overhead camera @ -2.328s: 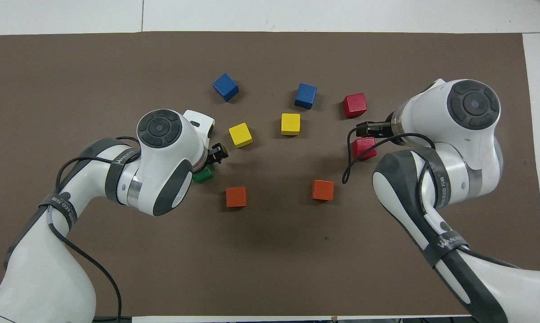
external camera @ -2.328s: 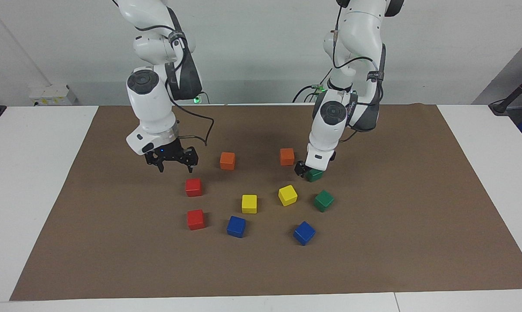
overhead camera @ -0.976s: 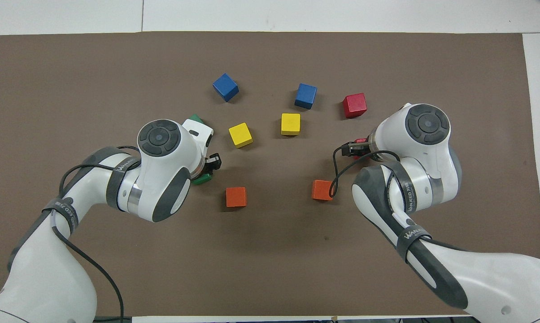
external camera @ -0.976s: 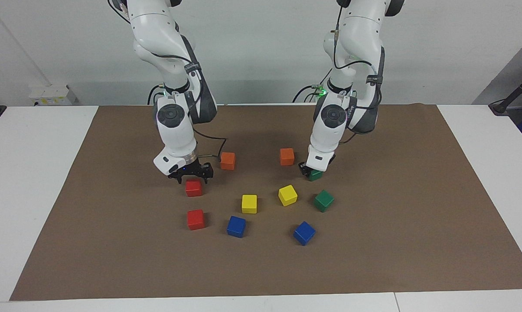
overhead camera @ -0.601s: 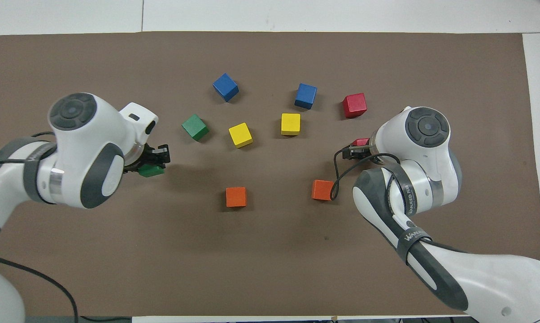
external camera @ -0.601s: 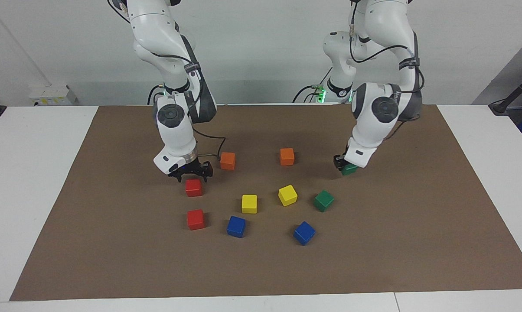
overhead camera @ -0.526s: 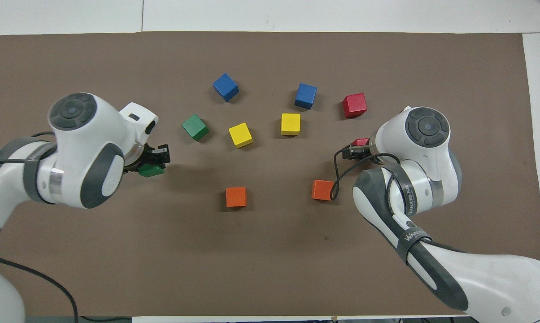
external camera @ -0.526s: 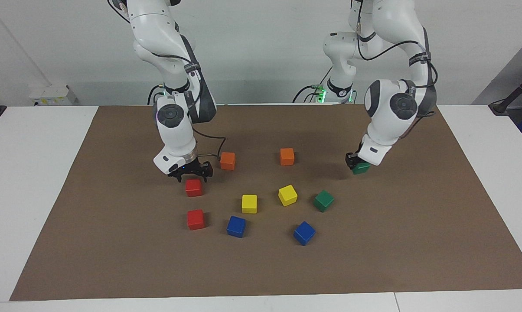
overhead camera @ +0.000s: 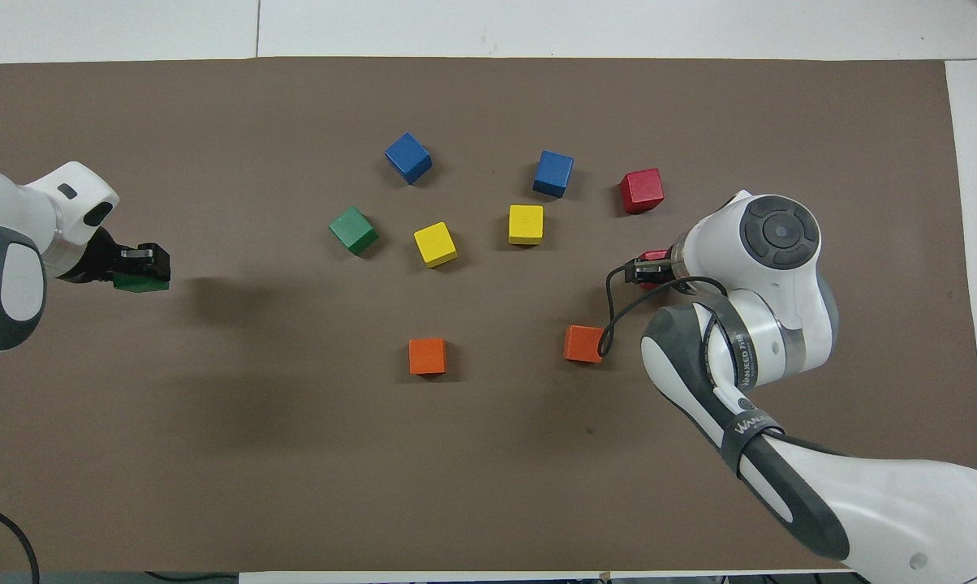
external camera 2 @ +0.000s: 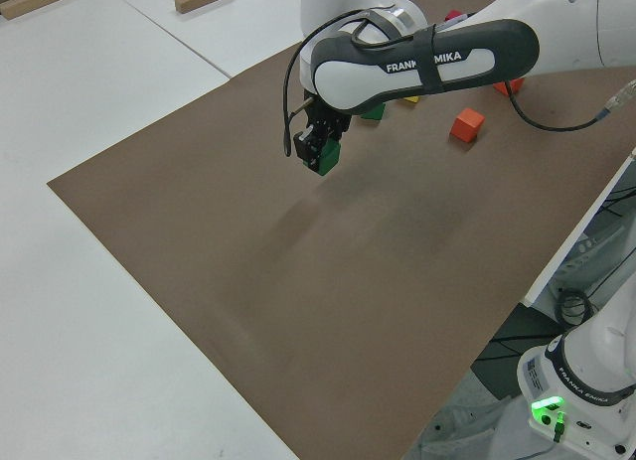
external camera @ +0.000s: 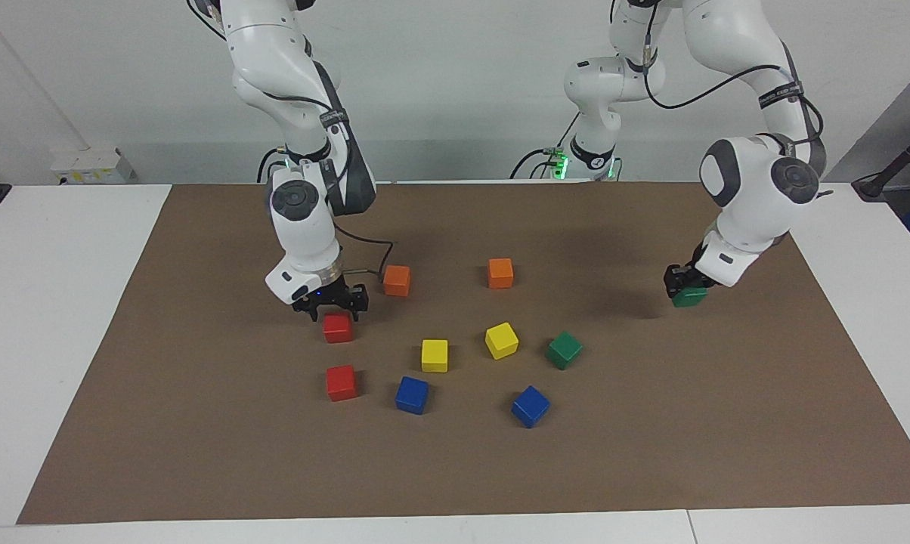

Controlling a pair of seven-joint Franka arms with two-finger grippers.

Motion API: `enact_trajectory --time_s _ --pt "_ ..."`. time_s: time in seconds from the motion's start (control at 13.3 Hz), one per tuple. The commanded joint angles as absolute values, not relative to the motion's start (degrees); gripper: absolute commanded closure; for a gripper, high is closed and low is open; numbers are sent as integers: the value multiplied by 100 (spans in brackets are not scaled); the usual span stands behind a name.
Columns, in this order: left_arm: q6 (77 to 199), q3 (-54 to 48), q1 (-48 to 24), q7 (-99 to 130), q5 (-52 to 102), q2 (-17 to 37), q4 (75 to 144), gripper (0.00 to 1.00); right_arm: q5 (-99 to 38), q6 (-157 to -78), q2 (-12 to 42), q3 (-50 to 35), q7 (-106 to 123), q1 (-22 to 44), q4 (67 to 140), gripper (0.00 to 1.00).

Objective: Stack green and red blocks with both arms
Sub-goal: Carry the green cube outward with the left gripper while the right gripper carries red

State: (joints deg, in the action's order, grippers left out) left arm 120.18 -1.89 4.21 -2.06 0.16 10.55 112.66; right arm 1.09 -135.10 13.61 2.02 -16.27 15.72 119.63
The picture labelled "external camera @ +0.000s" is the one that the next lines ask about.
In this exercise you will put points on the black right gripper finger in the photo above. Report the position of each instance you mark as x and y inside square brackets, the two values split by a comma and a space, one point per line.
[307, 308]
[360, 302]

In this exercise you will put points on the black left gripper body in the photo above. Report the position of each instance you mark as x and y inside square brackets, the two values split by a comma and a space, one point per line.
[695, 273]

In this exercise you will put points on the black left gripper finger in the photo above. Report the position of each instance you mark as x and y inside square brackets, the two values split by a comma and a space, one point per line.
[674, 281]
[708, 284]

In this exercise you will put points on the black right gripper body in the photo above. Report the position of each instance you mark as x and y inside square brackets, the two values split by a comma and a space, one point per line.
[334, 295]

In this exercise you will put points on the green wooden cube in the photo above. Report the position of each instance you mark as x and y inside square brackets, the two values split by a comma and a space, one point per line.
[564, 349]
[689, 298]

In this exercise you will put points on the red wooden cube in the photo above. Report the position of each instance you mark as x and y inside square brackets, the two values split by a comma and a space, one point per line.
[342, 382]
[338, 328]

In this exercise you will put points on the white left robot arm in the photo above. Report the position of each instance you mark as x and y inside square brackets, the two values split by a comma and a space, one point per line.
[757, 196]

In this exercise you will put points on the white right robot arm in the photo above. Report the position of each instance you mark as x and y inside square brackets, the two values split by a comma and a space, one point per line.
[304, 227]

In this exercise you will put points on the orange wooden cube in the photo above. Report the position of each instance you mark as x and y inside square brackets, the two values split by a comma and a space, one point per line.
[397, 280]
[500, 273]

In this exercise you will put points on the yellow wooden cube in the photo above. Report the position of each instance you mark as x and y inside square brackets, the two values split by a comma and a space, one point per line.
[501, 340]
[434, 355]

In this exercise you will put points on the blue wooden cube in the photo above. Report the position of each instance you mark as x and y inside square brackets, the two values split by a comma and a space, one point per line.
[530, 406]
[412, 394]

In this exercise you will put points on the brown table mat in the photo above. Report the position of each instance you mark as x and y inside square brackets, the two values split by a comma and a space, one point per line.
[455, 461]

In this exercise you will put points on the black angled stand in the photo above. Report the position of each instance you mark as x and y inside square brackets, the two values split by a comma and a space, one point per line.
[897, 162]

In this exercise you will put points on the white wall socket box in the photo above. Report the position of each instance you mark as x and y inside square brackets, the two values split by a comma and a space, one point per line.
[92, 166]

